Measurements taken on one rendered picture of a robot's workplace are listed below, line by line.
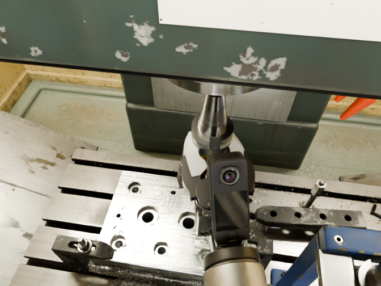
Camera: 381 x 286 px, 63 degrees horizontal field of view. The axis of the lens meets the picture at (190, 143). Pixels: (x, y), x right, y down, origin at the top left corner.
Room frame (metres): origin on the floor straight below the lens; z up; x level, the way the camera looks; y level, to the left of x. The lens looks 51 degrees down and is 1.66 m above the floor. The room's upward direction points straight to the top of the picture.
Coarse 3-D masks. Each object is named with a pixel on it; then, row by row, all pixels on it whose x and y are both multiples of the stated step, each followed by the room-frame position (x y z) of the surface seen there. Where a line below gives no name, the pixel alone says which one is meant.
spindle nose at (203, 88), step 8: (168, 80) 0.25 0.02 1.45; (176, 80) 0.25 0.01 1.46; (184, 80) 0.24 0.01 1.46; (184, 88) 0.24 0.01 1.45; (192, 88) 0.24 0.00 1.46; (200, 88) 0.23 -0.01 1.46; (208, 88) 0.23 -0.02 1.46; (216, 88) 0.23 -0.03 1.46; (224, 88) 0.23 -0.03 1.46; (232, 88) 0.23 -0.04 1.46; (240, 88) 0.23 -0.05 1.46; (248, 88) 0.24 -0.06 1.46; (256, 88) 0.24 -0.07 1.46
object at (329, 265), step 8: (320, 256) 0.15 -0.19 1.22; (328, 256) 0.15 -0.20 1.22; (336, 256) 0.15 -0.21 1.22; (344, 256) 0.15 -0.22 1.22; (352, 256) 0.15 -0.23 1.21; (320, 264) 0.14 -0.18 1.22; (328, 264) 0.14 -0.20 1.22; (336, 264) 0.14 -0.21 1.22; (344, 264) 0.14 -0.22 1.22; (352, 264) 0.14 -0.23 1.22; (320, 272) 0.13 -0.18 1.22; (328, 272) 0.13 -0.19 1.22; (336, 272) 0.13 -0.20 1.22; (344, 272) 0.13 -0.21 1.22; (352, 272) 0.13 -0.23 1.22; (320, 280) 0.12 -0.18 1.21; (328, 280) 0.12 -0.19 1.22; (336, 280) 0.12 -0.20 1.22; (344, 280) 0.12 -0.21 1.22; (352, 280) 0.12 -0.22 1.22
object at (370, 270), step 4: (380, 264) 0.13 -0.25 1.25; (372, 268) 0.13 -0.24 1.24; (376, 268) 0.13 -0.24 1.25; (380, 268) 0.12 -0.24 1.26; (368, 272) 0.13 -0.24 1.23; (372, 272) 0.12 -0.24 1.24; (376, 272) 0.12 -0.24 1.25; (380, 272) 0.12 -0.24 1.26; (368, 276) 0.12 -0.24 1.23; (372, 276) 0.12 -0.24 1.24; (376, 276) 0.12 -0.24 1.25; (380, 276) 0.11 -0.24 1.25; (368, 280) 0.12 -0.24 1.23; (372, 280) 0.11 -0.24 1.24; (376, 280) 0.11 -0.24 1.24; (380, 280) 0.11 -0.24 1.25; (368, 284) 0.11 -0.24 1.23; (372, 284) 0.11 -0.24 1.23; (376, 284) 0.11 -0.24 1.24; (380, 284) 0.11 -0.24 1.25
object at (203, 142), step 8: (192, 128) 0.30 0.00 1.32; (232, 128) 0.31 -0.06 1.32; (192, 136) 0.31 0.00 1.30; (200, 136) 0.29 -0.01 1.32; (208, 136) 0.29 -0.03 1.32; (224, 136) 0.29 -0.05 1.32; (200, 144) 0.29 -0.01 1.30; (208, 144) 0.28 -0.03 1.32; (216, 144) 0.29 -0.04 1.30; (224, 144) 0.29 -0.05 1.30; (208, 152) 0.28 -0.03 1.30
